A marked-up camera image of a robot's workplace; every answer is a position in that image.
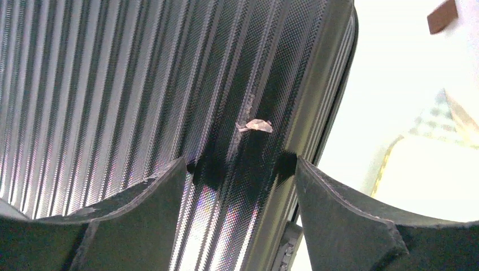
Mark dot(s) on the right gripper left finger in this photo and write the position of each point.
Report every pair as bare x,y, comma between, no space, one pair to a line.
131,230

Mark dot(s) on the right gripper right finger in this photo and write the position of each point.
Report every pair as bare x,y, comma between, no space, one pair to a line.
348,230

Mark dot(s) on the black ribbed hard-shell suitcase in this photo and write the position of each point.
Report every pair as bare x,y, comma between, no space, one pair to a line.
97,96

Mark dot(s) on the pale yellow perforated basket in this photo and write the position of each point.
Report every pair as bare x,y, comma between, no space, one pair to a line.
432,168

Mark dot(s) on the white stacked drawer unit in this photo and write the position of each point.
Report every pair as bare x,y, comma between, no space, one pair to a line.
454,26

